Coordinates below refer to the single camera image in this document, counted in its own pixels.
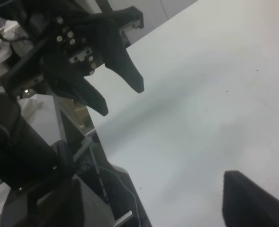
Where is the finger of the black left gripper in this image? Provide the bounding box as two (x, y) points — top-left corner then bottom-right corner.
(93, 6), (144, 93)
(43, 54), (108, 116)

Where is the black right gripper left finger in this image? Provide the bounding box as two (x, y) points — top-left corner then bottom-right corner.
(1, 178), (92, 227)

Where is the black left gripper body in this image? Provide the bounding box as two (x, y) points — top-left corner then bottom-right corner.
(0, 0), (105, 98)

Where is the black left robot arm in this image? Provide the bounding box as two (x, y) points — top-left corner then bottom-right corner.
(0, 0), (144, 189)

